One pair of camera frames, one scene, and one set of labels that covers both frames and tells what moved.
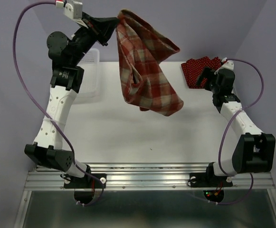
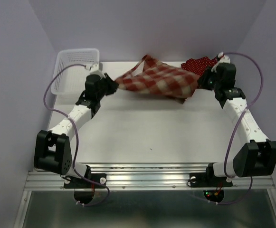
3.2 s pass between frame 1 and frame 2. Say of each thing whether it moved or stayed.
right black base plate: stayed
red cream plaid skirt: moved
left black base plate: stayed
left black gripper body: moved
